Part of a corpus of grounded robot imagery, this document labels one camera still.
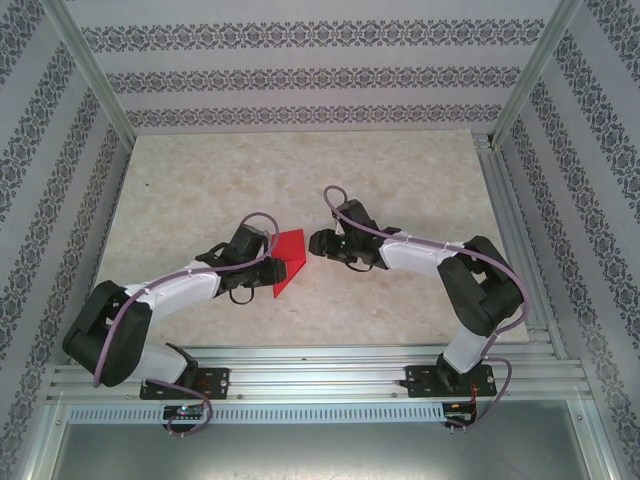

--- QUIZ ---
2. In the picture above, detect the red square paper sheet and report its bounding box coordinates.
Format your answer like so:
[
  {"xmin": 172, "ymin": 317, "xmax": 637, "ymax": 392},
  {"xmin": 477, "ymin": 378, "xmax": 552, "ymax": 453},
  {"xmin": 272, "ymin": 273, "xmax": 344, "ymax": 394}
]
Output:
[{"xmin": 272, "ymin": 228, "xmax": 309, "ymax": 300}]

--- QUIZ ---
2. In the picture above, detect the long aluminium mounting rail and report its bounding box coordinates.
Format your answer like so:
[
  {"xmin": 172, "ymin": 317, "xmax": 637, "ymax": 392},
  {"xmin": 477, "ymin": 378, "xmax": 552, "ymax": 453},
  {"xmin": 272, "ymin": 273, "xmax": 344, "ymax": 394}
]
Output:
[{"xmin": 47, "ymin": 344, "xmax": 594, "ymax": 404}]

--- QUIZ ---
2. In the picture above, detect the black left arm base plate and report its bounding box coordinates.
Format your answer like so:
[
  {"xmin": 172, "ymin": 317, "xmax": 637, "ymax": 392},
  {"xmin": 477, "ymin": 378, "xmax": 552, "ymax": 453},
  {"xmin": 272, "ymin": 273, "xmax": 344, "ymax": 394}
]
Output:
[{"xmin": 139, "ymin": 367, "xmax": 231, "ymax": 401}]

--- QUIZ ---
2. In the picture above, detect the slotted grey cable duct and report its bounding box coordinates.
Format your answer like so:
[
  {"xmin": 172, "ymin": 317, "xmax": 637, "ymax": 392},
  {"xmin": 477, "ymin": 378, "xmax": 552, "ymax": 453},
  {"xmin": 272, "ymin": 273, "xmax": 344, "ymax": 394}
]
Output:
[{"xmin": 67, "ymin": 403, "xmax": 471, "ymax": 425}]

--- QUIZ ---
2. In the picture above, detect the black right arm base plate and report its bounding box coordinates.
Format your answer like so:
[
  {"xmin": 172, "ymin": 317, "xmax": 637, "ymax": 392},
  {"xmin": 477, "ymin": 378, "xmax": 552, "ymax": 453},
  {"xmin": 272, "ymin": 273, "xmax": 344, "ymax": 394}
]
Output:
[{"xmin": 404, "ymin": 364, "xmax": 499, "ymax": 400}]

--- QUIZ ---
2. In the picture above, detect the aluminium side rail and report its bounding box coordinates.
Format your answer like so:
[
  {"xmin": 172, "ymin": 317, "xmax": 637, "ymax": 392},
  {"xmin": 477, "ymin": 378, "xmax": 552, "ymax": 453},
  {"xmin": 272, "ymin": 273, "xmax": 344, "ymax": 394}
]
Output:
[{"xmin": 474, "ymin": 134, "xmax": 569, "ymax": 361}]

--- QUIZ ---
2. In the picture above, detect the aluminium frame post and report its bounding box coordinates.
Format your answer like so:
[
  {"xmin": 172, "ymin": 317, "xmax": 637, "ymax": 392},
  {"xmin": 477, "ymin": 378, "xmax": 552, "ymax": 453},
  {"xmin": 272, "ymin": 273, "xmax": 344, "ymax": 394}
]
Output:
[
  {"xmin": 42, "ymin": 0, "xmax": 139, "ymax": 146},
  {"xmin": 492, "ymin": 0, "xmax": 586, "ymax": 149}
]

